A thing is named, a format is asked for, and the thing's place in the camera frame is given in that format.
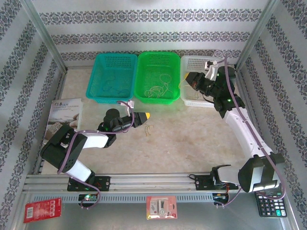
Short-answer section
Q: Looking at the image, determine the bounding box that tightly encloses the white wire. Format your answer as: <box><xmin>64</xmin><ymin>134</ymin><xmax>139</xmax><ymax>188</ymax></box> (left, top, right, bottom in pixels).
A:
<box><xmin>163</xmin><ymin>82</ymin><xmax>175</xmax><ymax>97</ymax></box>
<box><xmin>143</xmin><ymin>85</ymin><xmax>164</xmax><ymax>99</ymax></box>
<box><xmin>159</xmin><ymin>73</ymin><xmax>173</xmax><ymax>84</ymax></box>

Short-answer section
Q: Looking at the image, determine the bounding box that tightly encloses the white plastic basket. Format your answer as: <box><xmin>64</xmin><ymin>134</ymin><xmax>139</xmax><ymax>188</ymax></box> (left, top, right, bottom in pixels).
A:
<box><xmin>179</xmin><ymin>55</ymin><xmax>230</xmax><ymax>108</ymax></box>

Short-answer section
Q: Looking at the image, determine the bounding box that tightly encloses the green plastic basket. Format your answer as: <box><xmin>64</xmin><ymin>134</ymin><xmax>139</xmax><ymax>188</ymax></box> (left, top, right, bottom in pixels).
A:
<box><xmin>133</xmin><ymin>51</ymin><xmax>181</xmax><ymax>105</ymax></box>

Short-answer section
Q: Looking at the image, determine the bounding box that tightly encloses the teal plastic basket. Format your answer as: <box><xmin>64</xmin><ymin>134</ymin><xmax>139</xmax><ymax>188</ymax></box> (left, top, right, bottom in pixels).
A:
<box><xmin>85</xmin><ymin>53</ymin><xmax>139</xmax><ymax>104</ymax></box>

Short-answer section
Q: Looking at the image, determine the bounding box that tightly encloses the grey picture book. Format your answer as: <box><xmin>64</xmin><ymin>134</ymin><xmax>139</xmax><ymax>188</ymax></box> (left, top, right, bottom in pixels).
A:
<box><xmin>43</xmin><ymin>97</ymin><xmax>84</xmax><ymax>144</ymax></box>

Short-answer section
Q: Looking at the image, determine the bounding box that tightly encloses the pink USB stick package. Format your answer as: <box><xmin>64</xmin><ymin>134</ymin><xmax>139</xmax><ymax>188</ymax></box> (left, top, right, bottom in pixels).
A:
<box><xmin>145</xmin><ymin>195</ymin><xmax>178</xmax><ymax>220</ymax></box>

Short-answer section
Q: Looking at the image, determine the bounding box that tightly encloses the red flat package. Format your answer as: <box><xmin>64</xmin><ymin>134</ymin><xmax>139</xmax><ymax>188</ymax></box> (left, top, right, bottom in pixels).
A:
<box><xmin>24</xmin><ymin>197</ymin><xmax>62</xmax><ymax>224</ymax></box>

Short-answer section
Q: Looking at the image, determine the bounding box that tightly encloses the black calculator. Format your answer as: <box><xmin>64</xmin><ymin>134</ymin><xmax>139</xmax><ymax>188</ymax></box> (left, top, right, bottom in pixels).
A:
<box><xmin>254</xmin><ymin>189</ymin><xmax>288</xmax><ymax>218</ymax></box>

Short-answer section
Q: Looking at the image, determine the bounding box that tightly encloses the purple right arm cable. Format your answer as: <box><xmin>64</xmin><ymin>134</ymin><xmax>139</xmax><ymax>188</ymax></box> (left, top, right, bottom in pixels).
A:
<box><xmin>215</xmin><ymin>54</ymin><xmax>287</xmax><ymax>207</ymax></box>

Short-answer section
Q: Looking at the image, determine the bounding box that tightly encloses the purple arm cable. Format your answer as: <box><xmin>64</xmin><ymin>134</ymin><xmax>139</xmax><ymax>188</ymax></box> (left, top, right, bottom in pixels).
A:
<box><xmin>215</xmin><ymin>54</ymin><xmax>287</xmax><ymax>207</ymax></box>
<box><xmin>57</xmin><ymin>100</ymin><xmax>134</xmax><ymax>174</ymax></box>

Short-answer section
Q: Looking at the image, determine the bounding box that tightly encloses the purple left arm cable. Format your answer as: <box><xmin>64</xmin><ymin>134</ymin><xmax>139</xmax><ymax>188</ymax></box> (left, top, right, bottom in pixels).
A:
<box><xmin>57</xmin><ymin>100</ymin><xmax>134</xmax><ymax>174</ymax></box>

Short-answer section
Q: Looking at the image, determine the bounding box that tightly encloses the aluminium mounting rail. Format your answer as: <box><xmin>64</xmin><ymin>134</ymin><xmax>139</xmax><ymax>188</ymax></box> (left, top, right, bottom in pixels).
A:
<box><xmin>23</xmin><ymin>173</ymin><xmax>243</xmax><ymax>192</ymax></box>

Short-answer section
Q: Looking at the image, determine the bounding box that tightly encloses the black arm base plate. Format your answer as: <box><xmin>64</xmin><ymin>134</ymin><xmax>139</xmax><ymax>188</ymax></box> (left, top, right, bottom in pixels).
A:
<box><xmin>67</xmin><ymin>176</ymin><xmax>111</xmax><ymax>192</ymax></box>
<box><xmin>194</xmin><ymin>174</ymin><xmax>216</xmax><ymax>191</ymax></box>

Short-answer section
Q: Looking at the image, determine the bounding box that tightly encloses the aluminium frame post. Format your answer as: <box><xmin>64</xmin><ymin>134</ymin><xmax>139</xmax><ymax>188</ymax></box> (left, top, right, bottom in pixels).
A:
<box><xmin>23</xmin><ymin>0</ymin><xmax>69</xmax><ymax>72</ymax></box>
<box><xmin>235</xmin><ymin>0</ymin><xmax>283</xmax><ymax>71</ymax></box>

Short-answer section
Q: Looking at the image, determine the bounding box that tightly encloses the grey slotted cable duct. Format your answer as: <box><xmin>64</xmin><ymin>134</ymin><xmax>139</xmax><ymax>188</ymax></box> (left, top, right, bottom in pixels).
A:
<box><xmin>31</xmin><ymin>193</ymin><xmax>216</xmax><ymax>204</ymax></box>

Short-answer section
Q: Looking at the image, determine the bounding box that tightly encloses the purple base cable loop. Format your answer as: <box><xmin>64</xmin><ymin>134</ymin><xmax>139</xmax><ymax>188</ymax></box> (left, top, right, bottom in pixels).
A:
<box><xmin>80</xmin><ymin>190</ymin><xmax>101</xmax><ymax>210</ymax></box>
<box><xmin>214</xmin><ymin>188</ymin><xmax>242</xmax><ymax>209</ymax></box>

